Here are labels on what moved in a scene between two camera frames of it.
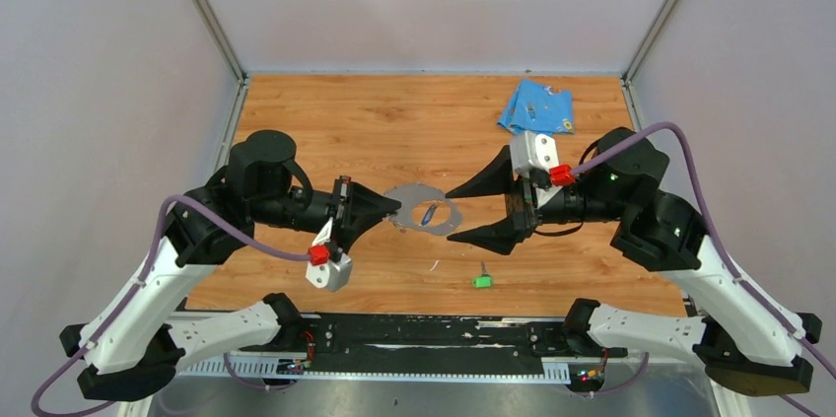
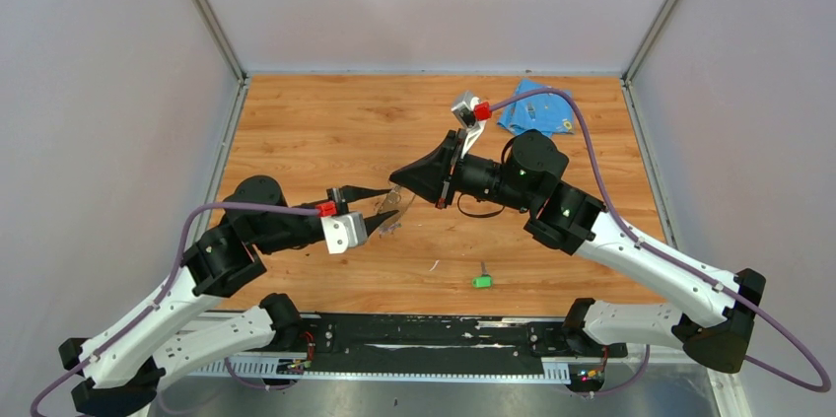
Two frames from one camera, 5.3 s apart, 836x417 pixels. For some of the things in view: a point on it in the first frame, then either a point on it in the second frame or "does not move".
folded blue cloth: x=536 y=106 does not move
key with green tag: x=483 y=281 does not move
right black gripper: x=492 y=178 → x=429 y=176
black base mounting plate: x=447 y=340 does not move
